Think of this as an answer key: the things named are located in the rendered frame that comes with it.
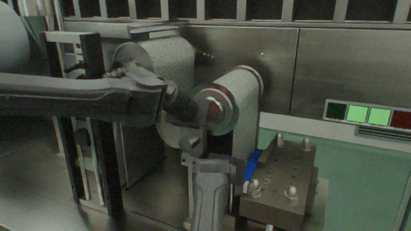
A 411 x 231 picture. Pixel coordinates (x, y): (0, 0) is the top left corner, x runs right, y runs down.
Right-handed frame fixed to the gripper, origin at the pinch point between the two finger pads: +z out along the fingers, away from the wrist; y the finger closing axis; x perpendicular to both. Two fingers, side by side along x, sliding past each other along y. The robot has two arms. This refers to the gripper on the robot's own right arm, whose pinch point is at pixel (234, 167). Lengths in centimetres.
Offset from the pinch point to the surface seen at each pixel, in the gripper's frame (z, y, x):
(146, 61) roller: -14.0, -27.0, 24.2
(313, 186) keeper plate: 12.1, 21.0, -1.2
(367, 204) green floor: 190, 64, -24
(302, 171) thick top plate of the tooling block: 14.3, 17.5, 2.2
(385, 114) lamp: 20.8, 37.3, 24.2
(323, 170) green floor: 225, 29, -7
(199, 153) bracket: -8.5, -8.0, 2.4
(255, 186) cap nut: -3.3, 7.5, -3.1
